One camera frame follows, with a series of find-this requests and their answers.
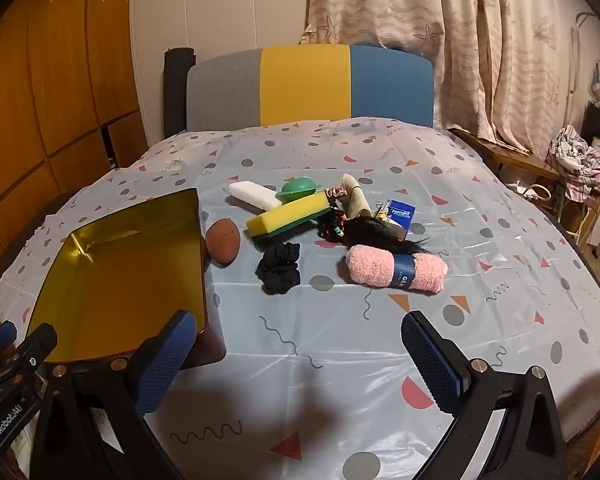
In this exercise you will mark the gold tin box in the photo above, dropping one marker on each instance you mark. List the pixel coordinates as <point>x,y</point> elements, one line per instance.
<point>120,280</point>

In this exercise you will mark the green silicone dome bottle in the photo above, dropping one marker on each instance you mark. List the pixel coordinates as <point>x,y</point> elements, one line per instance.
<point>300,189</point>

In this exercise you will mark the white patterned tablecloth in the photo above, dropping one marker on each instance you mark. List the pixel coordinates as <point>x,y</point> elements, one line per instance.
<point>330,360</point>

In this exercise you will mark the wooden wardrobe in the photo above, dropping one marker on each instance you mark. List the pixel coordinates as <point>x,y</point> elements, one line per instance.
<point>55,85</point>

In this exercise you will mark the black hairpiece with coloured beads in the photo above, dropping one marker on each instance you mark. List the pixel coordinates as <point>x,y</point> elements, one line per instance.
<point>375,234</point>

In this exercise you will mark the pile of clothes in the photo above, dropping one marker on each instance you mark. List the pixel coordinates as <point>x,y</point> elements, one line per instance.
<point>577,160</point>

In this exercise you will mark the yellow and green sponge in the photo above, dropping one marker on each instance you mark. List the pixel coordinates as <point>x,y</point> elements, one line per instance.
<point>285,215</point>

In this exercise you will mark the pink towel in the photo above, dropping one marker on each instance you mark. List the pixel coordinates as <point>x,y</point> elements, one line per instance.
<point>370,265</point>

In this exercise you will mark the black scrunchie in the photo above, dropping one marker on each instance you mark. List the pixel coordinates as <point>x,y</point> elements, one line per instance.
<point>279,270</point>

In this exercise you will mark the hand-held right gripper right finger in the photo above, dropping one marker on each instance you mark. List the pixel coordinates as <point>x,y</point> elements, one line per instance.
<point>430,360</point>

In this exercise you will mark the beige bandage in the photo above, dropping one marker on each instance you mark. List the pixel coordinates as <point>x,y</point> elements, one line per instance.
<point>355,200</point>

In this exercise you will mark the pink scrunchie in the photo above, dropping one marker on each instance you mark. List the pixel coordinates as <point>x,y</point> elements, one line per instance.
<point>334,193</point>

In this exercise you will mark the white block sponge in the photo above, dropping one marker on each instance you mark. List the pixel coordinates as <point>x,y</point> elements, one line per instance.
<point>252,194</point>

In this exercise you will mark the grey yellow blue chair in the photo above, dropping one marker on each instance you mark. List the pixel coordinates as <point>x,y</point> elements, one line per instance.
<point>305,85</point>

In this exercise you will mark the white bag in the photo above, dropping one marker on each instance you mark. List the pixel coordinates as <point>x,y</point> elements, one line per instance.
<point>535,191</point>

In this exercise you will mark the brown egg-shaped sponge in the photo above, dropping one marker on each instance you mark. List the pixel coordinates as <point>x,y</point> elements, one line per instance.
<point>223,241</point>

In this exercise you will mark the beige patterned curtain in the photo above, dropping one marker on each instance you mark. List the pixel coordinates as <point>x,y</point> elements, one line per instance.
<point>480,35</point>

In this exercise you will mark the wooden side table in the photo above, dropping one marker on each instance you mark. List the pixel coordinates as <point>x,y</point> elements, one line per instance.
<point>510,157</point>

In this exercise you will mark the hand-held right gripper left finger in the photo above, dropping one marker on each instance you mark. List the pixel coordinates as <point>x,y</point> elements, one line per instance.
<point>165,360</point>

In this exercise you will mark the blue tissue packet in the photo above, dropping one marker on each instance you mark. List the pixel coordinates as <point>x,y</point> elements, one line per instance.
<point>397,217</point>

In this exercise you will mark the dark shelf unit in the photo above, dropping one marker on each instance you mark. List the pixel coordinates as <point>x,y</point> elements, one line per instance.
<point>597,125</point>

